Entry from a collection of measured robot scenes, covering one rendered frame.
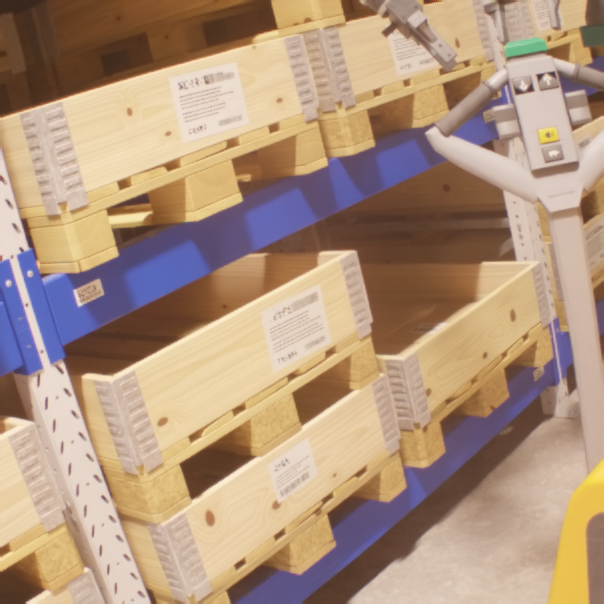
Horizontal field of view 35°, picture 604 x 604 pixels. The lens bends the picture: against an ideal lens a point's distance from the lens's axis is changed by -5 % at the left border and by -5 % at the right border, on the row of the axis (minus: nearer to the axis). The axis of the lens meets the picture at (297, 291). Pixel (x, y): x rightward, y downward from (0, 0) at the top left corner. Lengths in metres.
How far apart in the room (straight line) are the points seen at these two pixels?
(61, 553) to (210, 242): 0.79
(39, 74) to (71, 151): 1.57
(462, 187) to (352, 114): 1.13
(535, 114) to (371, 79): 0.93
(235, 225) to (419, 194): 1.54
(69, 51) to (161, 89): 1.23
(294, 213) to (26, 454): 0.96
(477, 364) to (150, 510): 1.25
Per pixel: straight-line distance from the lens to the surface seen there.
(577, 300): 1.84
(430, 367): 2.78
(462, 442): 3.06
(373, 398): 2.58
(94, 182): 1.99
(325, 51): 2.52
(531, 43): 1.82
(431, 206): 3.73
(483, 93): 1.80
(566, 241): 1.81
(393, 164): 2.76
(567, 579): 1.46
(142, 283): 2.13
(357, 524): 2.70
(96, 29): 3.19
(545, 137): 1.78
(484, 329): 3.01
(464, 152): 1.78
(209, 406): 2.17
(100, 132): 2.01
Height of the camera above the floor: 1.54
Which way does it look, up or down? 15 degrees down
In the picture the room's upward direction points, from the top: 14 degrees counter-clockwise
